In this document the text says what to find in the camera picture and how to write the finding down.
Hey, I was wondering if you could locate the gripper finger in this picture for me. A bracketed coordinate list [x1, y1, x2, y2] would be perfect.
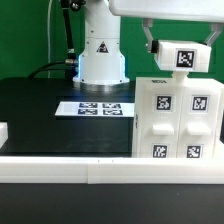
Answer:
[142, 18, 158, 54]
[205, 23, 223, 46]

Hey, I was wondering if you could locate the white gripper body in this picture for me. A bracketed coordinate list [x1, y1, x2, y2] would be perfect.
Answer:
[109, 0, 224, 23]

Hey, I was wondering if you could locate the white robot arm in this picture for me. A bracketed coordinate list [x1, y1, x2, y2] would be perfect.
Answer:
[60, 0, 224, 89]

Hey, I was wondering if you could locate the white cabinet top block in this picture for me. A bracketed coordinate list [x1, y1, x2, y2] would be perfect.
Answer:
[154, 40, 211, 73]

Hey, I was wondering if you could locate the white U-shaped boundary frame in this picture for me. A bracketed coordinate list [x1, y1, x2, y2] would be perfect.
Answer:
[0, 122, 224, 185]

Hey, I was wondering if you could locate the white cabinet body box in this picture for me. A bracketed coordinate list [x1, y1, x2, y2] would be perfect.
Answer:
[132, 72, 224, 158]

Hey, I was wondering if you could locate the white thin cable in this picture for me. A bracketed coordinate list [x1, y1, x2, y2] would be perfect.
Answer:
[46, 0, 54, 79]

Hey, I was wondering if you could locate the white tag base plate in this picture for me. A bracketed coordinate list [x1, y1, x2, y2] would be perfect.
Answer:
[55, 101, 134, 117]

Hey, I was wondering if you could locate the white cabinet door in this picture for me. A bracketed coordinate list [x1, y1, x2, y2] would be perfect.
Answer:
[142, 80, 183, 158]
[177, 79, 222, 159]

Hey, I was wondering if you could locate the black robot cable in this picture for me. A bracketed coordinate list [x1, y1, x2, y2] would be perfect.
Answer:
[27, 0, 80, 80]

